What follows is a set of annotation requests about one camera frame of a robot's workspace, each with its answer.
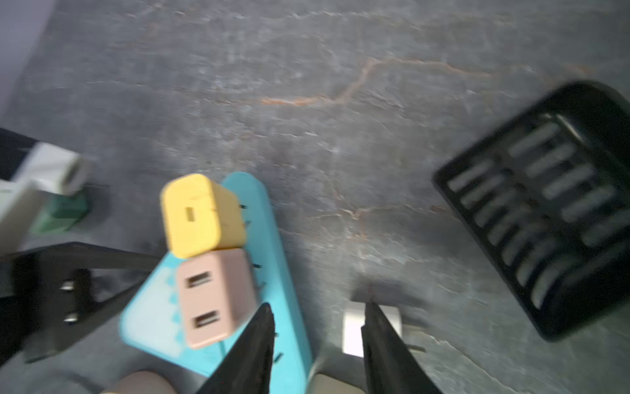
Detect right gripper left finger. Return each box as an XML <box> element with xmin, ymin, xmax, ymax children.
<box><xmin>197</xmin><ymin>303</ymin><xmax>275</xmax><ymax>394</ymax></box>

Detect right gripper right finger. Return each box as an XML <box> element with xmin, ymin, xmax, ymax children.
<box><xmin>361</xmin><ymin>302</ymin><xmax>441</xmax><ymax>394</ymax></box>

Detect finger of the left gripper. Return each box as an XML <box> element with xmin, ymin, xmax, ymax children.
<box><xmin>9</xmin><ymin>242</ymin><xmax>161</xmax><ymax>364</ymax></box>

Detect small white charger plug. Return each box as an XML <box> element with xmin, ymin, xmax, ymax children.
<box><xmin>342</xmin><ymin>301</ymin><xmax>403</xmax><ymax>358</ymax></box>

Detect green plug from round socket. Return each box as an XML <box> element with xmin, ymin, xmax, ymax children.
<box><xmin>30</xmin><ymin>190</ymin><xmax>90</xmax><ymax>235</ymax></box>

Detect teal triangular power socket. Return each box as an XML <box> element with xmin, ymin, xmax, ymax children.
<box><xmin>119</xmin><ymin>172</ymin><xmax>313</xmax><ymax>393</ymax></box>

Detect yellow USB charger plug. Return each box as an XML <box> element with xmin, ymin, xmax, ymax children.
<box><xmin>160</xmin><ymin>173</ymin><xmax>247</xmax><ymax>259</ymax></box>

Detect beige power strip red sockets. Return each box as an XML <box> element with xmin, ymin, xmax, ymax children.
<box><xmin>306</xmin><ymin>374</ymin><xmax>365</xmax><ymax>394</ymax></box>

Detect round pink power socket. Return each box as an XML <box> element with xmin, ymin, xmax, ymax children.
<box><xmin>101</xmin><ymin>370</ymin><xmax>177</xmax><ymax>394</ymax></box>

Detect black litter scoop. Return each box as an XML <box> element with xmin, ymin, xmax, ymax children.
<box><xmin>432</xmin><ymin>80</ymin><xmax>629</xmax><ymax>341</ymax></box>

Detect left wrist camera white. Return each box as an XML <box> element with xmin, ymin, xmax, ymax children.
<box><xmin>1</xmin><ymin>142</ymin><xmax>91</xmax><ymax>256</ymax></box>

